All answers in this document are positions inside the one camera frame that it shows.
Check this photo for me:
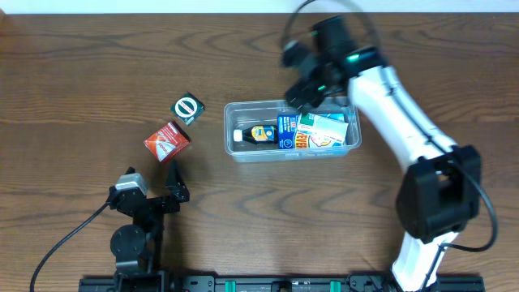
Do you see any clear plastic container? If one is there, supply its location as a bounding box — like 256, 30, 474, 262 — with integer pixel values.
224, 97, 362, 162

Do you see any blue Kool Fever box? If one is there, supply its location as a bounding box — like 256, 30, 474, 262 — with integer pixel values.
277, 114, 345, 149

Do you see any dark bottle white cap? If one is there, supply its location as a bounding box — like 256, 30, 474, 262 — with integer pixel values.
233, 125, 278, 144

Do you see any green square box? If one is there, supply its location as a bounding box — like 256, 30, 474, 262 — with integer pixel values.
170, 92, 205, 126

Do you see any red orange box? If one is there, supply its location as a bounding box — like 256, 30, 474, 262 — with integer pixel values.
144, 122, 191, 163

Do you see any white green medicine box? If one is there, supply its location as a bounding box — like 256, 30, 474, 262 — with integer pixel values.
297, 114, 349, 144

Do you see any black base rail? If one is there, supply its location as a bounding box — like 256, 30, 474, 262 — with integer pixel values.
79, 274, 486, 292

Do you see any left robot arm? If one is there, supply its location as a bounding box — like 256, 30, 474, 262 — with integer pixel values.
107, 161, 190, 291

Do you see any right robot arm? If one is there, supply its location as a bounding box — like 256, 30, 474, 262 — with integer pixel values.
280, 16, 483, 291

